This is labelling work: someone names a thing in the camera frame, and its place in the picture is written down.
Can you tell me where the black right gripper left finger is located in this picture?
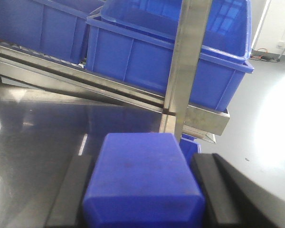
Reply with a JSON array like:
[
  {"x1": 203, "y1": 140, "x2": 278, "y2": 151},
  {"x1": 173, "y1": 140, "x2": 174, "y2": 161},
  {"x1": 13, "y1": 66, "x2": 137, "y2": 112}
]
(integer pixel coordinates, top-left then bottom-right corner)
[{"x1": 45, "y1": 155, "x2": 93, "y2": 228}]

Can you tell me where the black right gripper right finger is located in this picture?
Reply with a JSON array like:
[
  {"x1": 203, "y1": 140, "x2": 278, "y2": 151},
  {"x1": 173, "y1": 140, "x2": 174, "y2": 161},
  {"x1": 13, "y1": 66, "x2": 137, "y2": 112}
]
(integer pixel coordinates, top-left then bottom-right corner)
[{"x1": 190, "y1": 153, "x2": 285, "y2": 228}]

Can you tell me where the blue block with cap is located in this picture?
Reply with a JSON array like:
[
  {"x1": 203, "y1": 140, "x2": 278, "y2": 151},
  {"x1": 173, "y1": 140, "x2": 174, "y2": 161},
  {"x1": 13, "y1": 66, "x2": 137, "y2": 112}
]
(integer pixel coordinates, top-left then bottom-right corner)
[{"x1": 83, "y1": 133, "x2": 205, "y2": 228}]

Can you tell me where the small blue bin below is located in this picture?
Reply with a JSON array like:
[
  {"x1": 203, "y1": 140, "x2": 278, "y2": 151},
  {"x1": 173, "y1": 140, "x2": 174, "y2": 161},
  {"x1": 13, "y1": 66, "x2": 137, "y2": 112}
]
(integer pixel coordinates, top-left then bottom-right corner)
[{"x1": 179, "y1": 133, "x2": 201, "y2": 165}]

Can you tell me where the blue bin right lower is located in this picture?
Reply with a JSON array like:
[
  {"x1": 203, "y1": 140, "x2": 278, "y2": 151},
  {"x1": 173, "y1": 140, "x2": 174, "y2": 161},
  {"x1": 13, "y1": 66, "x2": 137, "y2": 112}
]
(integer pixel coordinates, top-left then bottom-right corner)
[{"x1": 86, "y1": 16, "x2": 254, "y2": 111}]

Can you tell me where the blue bin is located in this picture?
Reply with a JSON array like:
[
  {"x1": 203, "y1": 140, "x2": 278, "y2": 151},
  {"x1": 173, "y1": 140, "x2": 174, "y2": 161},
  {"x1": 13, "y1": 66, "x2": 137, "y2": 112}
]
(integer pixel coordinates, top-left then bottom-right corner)
[
  {"x1": 0, "y1": 0, "x2": 104, "y2": 64},
  {"x1": 86, "y1": 16, "x2": 254, "y2": 111}
]

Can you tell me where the blue bin nested right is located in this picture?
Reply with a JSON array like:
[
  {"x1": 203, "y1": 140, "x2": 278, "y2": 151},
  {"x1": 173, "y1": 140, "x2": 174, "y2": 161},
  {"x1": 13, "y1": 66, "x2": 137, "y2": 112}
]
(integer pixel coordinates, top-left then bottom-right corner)
[{"x1": 100, "y1": 0, "x2": 251, "y2": 64}]

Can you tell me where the blue bin left lower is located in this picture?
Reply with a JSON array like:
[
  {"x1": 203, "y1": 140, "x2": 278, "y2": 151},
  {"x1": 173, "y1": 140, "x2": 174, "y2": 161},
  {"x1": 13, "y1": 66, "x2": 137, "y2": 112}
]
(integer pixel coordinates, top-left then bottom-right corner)
[{"x1": 0, "y1": 0, "x2": 104, "y2": 64}]

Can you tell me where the stainless steel shelf frame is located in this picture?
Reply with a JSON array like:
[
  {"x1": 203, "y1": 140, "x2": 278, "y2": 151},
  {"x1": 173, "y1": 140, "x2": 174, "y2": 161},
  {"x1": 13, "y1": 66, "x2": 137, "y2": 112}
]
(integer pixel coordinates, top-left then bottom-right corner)
[{"x1": 0, "y1": 0, "x2": 230, "y2": 143}]

